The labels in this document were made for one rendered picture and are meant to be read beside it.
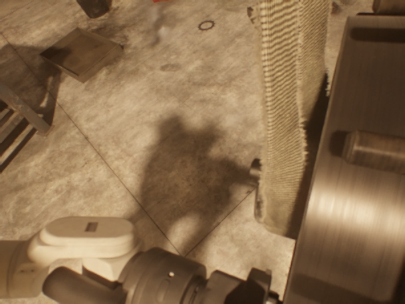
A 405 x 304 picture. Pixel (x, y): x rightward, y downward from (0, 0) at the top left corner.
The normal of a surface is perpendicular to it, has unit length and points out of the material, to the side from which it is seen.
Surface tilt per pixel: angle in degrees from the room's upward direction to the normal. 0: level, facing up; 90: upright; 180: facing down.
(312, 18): 87
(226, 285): 2
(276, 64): 78
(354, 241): 35
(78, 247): 53
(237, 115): 0
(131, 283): 9
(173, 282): 16
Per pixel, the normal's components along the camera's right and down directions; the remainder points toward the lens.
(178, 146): -0.19, -0.54
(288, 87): 0.62, 0.43
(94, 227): 0.14, -0.97
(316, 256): -0.38, 0.10
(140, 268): -0.09, -0.72
